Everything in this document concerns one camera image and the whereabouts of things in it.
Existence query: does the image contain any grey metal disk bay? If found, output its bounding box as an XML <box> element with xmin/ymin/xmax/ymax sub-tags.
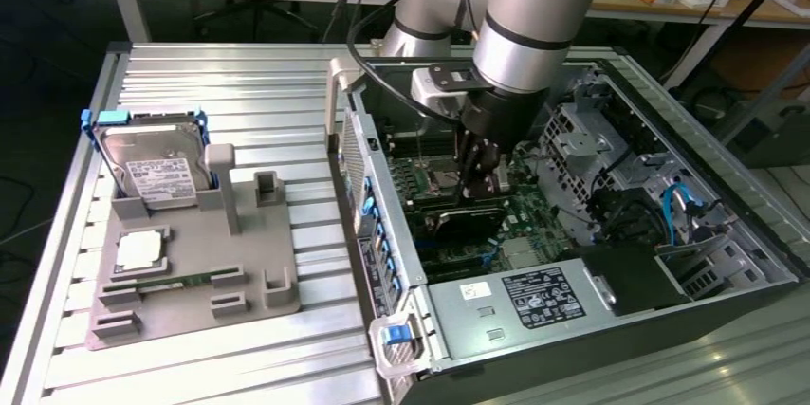
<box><xmin>537</xmin><ymin>77</ymin><xmax>645</xmax><ymax>188</ymax></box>

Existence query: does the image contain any grey power supply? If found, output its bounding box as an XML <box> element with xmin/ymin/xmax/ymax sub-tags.
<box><xmin>428</xmin><ymin>257</ymin><xmax>620</xmax><ymax>361</ymax></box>

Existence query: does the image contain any green motherboard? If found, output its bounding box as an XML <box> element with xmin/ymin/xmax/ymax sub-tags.
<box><xmin>385</xmin><ymin>132</ymin><xmax>572</xmax><ymax>283</ymax></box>

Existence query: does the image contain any graphics card with black cooler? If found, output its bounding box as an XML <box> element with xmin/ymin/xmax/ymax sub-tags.
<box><xmin>404</xmin><ymin>195</ymin><xmax>512</xmax><ymax>248</ymax></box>

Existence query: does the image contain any open black PC case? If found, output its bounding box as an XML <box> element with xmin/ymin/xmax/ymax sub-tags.
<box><xmin>323</xmin><ymin>54</ymin><xmax>810</xmax><ymax>405</ymax></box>

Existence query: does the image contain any CPU socket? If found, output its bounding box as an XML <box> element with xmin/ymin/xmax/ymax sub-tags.
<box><xmin>428</xmin><ymin>160</ymin><xmax>460</xmax><ymax>195</ymax></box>

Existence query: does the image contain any silver CPU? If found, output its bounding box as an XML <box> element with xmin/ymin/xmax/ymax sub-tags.
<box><xmin>115</xmin><ymin>232</ymin><xmax>169</xmax><ymax>269</ymax></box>

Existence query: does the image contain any grey parts rack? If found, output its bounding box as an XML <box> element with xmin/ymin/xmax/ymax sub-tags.
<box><xmin>86</xmin><ymin>141</ymin><xmax>303</xmax><ymax>353</ymax></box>

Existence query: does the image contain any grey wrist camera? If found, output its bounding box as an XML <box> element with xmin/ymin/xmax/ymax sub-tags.
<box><xmin>409</xmin><ymin>63</ymin><xmax>493</xmax><ymax>120</ymax></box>

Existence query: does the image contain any hard disk in blue carrier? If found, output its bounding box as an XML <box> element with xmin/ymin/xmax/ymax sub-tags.
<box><xmin>81</xmin><ymin>108</ymin><xmax>213</xmax><ymax>211</ymax></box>

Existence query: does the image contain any blue wire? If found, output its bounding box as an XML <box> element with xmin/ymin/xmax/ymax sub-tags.
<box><xmin>660</xmin><ymin>181</ymin><xmax>696</xmax><ymax>248</ymax></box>

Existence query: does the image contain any silver chipset heatsink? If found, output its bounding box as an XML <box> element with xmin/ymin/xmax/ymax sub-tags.
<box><xmin>504</xmin><ymin>239</ymin><xmax>541</xmax><ymax>269</ymax></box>

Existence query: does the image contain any black plastic shroud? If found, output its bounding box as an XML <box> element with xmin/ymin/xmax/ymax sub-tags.
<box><xmin>554</xmin><ymin>242</ymin><xmax>696</xmax><ymax>317</ymax></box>

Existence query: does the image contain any black equipment box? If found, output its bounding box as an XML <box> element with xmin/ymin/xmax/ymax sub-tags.
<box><xmin>726</xmin><ymin>103</ymin><xmax>810</xmax><ymax>169</ymax></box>

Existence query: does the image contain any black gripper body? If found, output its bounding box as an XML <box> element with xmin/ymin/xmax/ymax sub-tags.
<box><xmin>458</xmin><ymin>88</ymin><xmax>548</xmax><ymax>153</ymax></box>

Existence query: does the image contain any thick black camera cable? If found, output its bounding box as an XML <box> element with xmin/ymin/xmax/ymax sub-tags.
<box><xmin>345</xmin><ymin>0</ymin><xmax>472</xmax><ymax>122</ymax></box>

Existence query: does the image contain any green RAM stick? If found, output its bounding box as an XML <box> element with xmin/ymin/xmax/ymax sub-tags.
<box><xmin>134</xmin><ymin>271</ymin><xmax>221</xmax><ymax>290</ymax></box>

